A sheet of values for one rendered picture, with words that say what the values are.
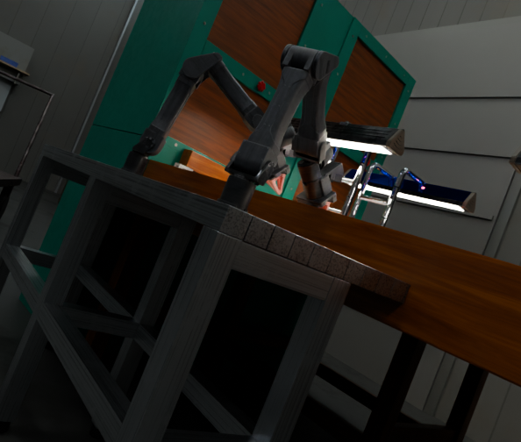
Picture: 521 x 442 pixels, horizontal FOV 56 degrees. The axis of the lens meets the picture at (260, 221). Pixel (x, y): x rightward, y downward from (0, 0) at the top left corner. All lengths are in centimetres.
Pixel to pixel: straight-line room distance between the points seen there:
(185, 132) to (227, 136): 20
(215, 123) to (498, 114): 247
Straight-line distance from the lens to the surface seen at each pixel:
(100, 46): 1062
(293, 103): 111
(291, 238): 76
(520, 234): 361
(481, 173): 384
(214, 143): 205
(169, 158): 193
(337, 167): 142
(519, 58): 419
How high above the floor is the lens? 64
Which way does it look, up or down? 2 degrees up
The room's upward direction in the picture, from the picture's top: 22 degrees clockwise
